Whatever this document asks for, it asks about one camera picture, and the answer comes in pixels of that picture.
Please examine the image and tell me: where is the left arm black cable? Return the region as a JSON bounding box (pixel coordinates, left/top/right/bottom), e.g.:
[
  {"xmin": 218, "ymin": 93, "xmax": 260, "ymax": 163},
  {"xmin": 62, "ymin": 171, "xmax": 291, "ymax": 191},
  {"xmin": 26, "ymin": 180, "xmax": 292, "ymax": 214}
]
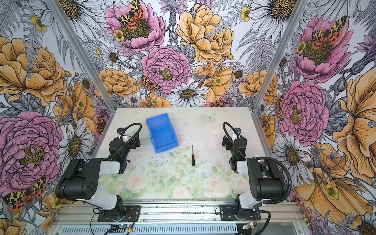
[{"xmin": 107, "ymin": 122, "xmax": 143, "ymax": 161}]

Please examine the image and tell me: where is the right aluminium frame post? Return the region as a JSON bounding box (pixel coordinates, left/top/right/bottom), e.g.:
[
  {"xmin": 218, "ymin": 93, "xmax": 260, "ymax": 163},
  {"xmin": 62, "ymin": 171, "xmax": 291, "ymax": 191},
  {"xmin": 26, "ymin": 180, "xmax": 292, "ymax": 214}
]
[{"xmin": 252, "ymin": 0, "xmax": 308, "ymax": 113}]

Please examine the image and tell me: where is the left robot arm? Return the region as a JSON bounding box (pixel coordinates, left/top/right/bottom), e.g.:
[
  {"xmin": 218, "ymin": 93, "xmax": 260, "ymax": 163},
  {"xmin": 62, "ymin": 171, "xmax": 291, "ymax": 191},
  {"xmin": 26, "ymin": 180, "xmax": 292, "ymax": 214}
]
[{"xmin": 55, "ymin": 122, "xmax": 142, "ymax": 221}]

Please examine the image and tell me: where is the right green circuit board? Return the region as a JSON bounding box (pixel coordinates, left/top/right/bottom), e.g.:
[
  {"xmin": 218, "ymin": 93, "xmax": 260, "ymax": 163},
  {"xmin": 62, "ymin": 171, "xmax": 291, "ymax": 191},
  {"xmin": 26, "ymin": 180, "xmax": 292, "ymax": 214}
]
[{"xmin": 242, "ymin": 222, "xmax": 255, "ymax": 230}]

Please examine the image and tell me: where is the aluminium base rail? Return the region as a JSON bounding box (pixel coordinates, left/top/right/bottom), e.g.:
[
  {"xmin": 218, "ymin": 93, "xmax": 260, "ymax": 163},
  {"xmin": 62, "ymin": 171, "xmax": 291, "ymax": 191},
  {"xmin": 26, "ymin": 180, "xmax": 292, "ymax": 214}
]
[{"xmin": 53, "ymin": 199, "xmax": 304, "ymax": 225}]

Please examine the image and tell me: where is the black handled screwdriver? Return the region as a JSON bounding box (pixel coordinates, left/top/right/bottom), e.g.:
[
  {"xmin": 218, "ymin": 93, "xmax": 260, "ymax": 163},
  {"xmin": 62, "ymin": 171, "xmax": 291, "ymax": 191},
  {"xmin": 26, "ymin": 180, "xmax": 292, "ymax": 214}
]
[{"xmin": 191, "ymin": 145, "xmax": 195, "ymax": 166}]

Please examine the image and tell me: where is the blue plastic bin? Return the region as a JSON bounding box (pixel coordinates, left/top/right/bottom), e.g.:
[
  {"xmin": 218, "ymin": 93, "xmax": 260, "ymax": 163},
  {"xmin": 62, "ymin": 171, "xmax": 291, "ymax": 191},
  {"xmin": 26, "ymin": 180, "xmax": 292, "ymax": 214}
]
[{"xmin": 146, "ymin": 113, "xmax": 179, "ymax": 153}]

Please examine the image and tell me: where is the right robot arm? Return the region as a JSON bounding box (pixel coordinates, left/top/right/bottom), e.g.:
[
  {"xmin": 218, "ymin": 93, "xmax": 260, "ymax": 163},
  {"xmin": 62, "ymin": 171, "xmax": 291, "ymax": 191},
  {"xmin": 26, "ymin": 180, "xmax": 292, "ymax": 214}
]
[{"xmin": 220, "ymin": 122, "xmax": 292, "ymax": 220}]

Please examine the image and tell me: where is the aluminium frame post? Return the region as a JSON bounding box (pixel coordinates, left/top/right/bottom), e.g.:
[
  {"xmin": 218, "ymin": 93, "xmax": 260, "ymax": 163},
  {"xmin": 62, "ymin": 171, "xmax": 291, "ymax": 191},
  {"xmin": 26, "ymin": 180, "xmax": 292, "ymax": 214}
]
[
  {"xmin": 252, "ymin": 0, "xmax": 308, "ymax": 113},
  {"xmin": 46, "ymin": 1, "xmax": 117, "ymax": 114}
]

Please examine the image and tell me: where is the black mounting plate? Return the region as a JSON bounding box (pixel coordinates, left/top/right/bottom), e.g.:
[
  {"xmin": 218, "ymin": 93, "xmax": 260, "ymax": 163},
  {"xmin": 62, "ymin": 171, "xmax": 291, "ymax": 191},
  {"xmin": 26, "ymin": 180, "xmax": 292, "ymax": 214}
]
[
  {"xmin": 98, "ymin": 205, "xmax": 141, "ymax": 222},
  {"xmin": 215, "ymin": 204, "xmax": 261, "ymax": 221}
]

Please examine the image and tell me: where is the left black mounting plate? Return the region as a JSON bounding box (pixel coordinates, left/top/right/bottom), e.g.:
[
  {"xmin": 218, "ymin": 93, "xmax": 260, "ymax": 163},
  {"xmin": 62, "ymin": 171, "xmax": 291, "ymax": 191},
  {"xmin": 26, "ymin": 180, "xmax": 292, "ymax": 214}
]
[{"xmin": 98, "ymin": 205, "xmax": 141, "ymax": 222}]

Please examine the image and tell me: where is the left aluminium frame post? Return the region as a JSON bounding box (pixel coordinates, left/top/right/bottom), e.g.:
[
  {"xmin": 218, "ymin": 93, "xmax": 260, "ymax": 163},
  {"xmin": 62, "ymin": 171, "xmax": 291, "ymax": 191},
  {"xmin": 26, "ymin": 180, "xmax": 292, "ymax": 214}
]
[{"xmin": 46, "ymin": 1, "xmax": 117, "ymax": 114}]

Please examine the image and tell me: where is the left green circuit board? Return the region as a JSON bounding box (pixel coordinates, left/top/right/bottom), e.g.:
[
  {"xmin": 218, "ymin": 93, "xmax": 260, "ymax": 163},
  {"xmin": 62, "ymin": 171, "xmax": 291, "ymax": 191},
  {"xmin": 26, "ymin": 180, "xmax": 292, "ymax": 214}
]
[{"xmin": 111, "ymin": 224, "xmax": 134, "ymax": 234}]

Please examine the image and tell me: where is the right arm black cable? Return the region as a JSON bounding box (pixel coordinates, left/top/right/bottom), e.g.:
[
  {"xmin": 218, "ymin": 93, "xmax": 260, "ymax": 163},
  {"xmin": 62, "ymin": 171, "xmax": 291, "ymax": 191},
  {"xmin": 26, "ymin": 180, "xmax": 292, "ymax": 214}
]
[{"xmin": 222, "ymin": 121, "xmax": 292, "ymax": 205}]

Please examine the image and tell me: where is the white vented cable duct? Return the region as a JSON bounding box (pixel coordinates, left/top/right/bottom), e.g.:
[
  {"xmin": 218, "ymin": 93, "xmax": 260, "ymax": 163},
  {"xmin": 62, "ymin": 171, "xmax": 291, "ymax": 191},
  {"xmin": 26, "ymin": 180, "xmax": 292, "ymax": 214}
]
[{"xmin": 55, "ymin": 223, "xmax": 238, "ymax": 235}]

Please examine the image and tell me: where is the green circuit board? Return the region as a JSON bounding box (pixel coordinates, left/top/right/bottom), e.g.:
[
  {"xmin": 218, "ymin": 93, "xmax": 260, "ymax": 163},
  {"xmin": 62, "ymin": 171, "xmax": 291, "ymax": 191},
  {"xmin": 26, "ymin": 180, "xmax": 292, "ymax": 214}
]
[
  {"xmin": 111, "ymin": 224, "xmax": 134, "ymax": 234},
  {"xmin": 242, "ymin": 222, "xmax": 255, "ymax": 230}
]

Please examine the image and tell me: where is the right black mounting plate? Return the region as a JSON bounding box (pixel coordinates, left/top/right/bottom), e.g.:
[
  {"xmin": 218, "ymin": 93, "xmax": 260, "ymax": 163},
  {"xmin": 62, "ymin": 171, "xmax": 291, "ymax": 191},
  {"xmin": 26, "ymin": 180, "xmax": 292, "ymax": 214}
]
[{"xmin": 215, "ymin": 204, "xmax": 261, "ymax": 221}]

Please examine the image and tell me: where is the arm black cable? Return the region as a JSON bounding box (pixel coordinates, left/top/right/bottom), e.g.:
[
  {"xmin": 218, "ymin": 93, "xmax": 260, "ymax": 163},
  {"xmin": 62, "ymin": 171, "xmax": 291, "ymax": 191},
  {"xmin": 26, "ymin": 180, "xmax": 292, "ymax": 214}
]
[
  {"xmin": 222, "ymin": 121, "xmax": 292, "ymax": 205},
  {"xmin": 107, "ymin": 122, "xmax": 143, "ymax": 161}
]

